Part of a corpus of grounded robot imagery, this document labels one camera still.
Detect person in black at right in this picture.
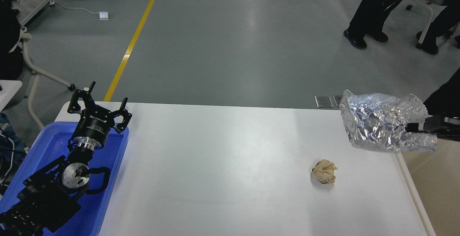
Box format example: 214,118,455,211
424,69,460,117

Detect left metal floor plate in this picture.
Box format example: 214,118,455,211
315,95,332,108

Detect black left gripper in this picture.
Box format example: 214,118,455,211
67,82,133,149

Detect right metal floor plate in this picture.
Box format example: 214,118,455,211
332,95,343,108

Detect blue plastic bin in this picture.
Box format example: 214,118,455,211
0,122,129,236

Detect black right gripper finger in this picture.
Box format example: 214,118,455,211
405,114,460,141

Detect white power adapter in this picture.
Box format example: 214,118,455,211
99,12,110,20

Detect person in black trousers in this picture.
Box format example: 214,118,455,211
344,0,402,49

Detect white chair frame left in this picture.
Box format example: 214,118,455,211
19,27,76,130

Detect metal floor plate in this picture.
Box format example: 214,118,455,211
332,95,343,108
315,95,332,108

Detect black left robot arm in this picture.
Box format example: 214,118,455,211
1,82,133,236

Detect person in black at left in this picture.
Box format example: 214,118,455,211
0,4,23,80

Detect beige plastic bin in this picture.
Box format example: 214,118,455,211
399,139,460,236

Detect white floor cable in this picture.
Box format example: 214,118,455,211
49,1,100,15

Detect white side table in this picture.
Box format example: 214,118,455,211
0,79,23,111

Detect seated person in black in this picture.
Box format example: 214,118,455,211
421,0,460,55

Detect silver foil bag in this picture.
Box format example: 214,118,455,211
339,90,438,153

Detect white office chair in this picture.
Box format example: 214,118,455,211
395,0,448,49

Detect grey metal platform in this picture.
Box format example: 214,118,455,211
12,0,51,26

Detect crumpled beige paper ball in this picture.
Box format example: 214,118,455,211
310,159,338,185

